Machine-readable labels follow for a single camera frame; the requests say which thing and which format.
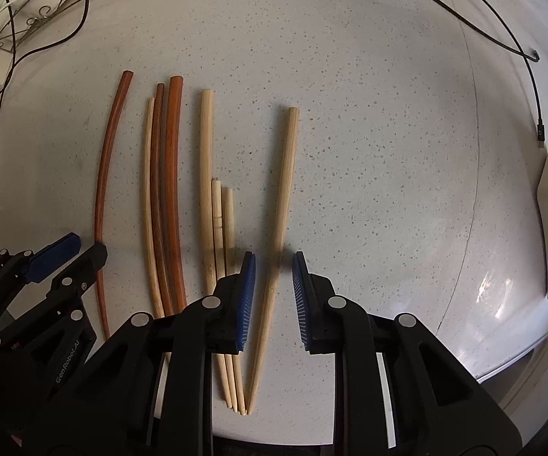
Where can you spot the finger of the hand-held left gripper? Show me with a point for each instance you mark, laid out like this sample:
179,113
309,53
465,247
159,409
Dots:
88,261
53,254

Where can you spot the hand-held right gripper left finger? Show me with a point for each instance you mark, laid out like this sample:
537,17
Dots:
243,304

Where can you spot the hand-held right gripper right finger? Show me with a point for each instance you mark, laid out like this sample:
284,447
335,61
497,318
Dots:
302,304

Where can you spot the brown wooden chopstick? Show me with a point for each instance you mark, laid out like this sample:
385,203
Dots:
105,171
169,190
155,175

